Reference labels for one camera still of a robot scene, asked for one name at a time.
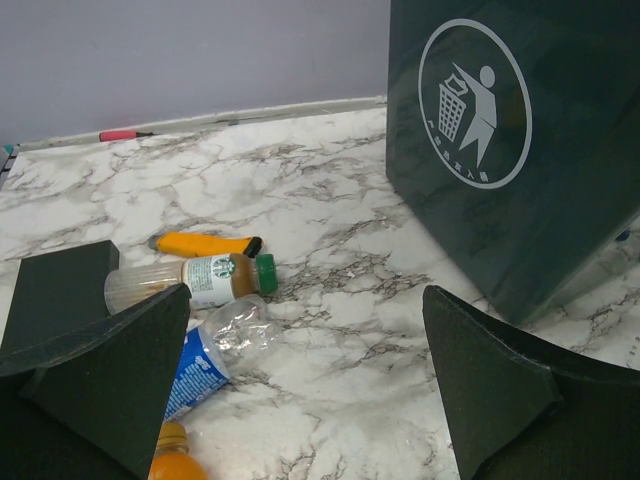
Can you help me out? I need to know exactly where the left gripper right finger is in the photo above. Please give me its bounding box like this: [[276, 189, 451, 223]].
[[423, 286, 639, 479]]

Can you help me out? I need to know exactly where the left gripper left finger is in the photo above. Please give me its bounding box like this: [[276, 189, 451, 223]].
[[1, 284, 190, 479]]

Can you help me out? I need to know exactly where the small orange bottle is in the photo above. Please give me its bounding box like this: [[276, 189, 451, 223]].
[[148, 422, 208, 480]]

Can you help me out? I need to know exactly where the crushed blue label bottle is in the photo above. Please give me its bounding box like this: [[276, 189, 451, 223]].
[[164, 295, 282, 421]]

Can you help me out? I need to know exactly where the starbucks glass bottle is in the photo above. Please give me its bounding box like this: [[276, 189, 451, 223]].
[[104, 253, 278, 314]]

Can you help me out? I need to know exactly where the dark green plastic bin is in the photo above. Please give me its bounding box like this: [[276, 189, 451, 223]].
[[386, 1, 639, 324]]

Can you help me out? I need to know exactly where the orange utility knife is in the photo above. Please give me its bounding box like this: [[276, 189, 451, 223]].
[[148, 232, 263, 258]]

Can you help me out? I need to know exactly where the red marker pen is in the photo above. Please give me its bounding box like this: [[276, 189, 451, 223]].
[[98, 130, 154, 142]]

